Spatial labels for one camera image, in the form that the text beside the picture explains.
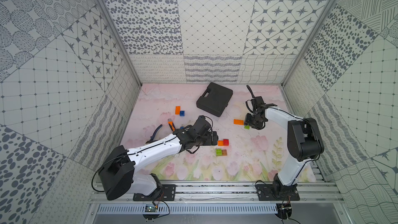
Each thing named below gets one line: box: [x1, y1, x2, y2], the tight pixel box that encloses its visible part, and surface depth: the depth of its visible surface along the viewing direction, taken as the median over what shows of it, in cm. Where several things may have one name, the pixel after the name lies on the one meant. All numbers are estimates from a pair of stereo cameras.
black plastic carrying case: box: [196, 81, 234, 118], surface depth 109 cm
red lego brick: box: [223, 138, 230, 147], surface depth 91 cm
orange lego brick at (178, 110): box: [175, 105, 181, 115], surface depth 109 cm
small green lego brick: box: [215, 148, 223, 157], surface depth 87 cm
